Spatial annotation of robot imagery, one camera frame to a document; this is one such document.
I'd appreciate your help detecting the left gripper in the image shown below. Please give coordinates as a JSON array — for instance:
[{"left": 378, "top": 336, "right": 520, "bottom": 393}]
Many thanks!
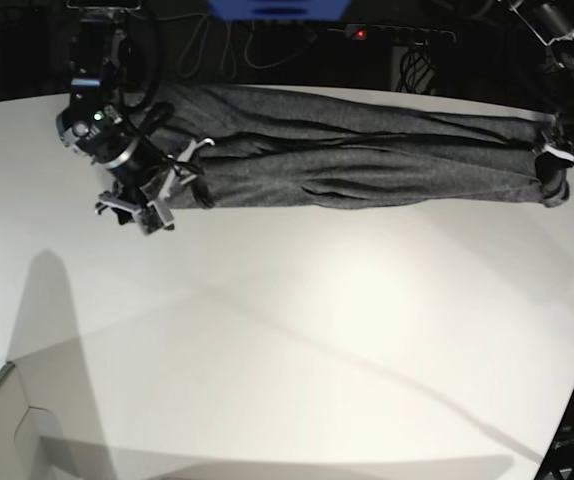
[{"left": 536, "top": 117, "right": 574, "bottom": 200}]

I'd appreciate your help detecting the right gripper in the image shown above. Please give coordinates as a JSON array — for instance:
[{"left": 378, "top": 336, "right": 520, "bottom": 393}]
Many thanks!
[{"left": 94, "top": 137, "right": 215, "bottom": 225}]

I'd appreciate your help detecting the grey looped cable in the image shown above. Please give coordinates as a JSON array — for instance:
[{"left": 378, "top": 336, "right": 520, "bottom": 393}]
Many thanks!
[{"left": 176, "top": 14, "right": 318, "bottom": 79}]

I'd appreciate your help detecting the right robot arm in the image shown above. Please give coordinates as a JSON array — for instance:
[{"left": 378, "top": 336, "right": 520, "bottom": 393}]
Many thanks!
[{"left": 56, "top": 1, "right": 214, "bottom": 235}]

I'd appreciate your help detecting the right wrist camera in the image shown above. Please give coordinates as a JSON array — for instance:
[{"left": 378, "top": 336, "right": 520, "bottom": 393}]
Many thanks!
[{"left": 135, "top": 204, "right": 175, "bottom": 236}]

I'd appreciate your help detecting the grey long-sleeve t-shirt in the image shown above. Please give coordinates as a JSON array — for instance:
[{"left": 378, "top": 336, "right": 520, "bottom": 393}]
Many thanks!
[{"left": 152, "top": 84, "right": 568, "bottom": 209}]

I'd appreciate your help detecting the black power strip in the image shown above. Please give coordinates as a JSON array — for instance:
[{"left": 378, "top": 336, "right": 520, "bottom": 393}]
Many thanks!
[{"left": 343, "top": 23, "right": 457, "bottom": 46}]

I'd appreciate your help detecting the blue plastic bin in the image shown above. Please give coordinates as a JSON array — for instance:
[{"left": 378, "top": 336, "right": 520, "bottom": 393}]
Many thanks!
[{"left": 209, "top": 0, "right": 350, "bottom": 21}]

